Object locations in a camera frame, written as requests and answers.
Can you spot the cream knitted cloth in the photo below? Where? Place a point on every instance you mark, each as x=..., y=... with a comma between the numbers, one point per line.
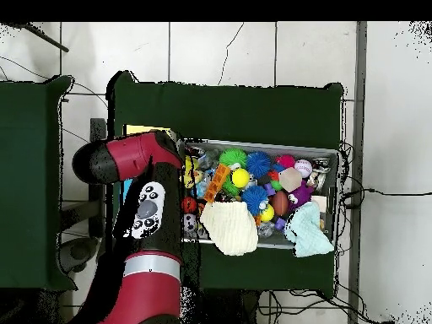
x=233, y=229

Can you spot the mint knitted cloth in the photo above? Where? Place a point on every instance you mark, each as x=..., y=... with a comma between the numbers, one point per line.
x=308, y=233

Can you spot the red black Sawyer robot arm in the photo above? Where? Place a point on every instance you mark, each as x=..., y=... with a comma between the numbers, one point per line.
x=148, y=209

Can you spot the wooden box with three holes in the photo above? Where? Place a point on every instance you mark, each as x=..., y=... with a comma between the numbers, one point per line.
x=141, y=129

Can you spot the shallow mesh bin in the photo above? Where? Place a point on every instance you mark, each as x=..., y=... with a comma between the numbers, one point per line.
x=324, y=158

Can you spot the orange plastic brick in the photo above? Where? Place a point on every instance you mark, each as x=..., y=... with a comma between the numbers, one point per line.
x=217, y=180

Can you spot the yellow ball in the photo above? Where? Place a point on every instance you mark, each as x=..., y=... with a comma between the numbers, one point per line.
x=240, y=177

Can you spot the yellow plush toy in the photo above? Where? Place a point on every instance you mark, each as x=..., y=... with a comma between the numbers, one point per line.
x=192, y=175

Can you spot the green spiky ball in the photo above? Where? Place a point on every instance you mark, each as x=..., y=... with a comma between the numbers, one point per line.
x=233, y=157

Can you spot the blue spiky ball with eyes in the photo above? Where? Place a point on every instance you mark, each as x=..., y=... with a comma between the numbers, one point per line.
x=253, y=199

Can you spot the black white soccer ball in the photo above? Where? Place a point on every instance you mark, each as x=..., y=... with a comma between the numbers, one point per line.
x=189, y=222

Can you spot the dark green tablecloth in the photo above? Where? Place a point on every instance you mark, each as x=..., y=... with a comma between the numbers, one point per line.
x=236, y=114

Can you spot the white baseball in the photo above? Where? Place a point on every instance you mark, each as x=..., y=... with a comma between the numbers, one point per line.
x=303, y=168

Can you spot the green covered side table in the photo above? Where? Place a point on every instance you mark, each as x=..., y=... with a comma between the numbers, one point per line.
x=27, y=168

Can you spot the dark grey rod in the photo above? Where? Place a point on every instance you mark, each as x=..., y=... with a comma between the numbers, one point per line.
x=50, y=41

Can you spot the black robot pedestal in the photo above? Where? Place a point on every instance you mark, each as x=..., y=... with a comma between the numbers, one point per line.
x=229, y=308

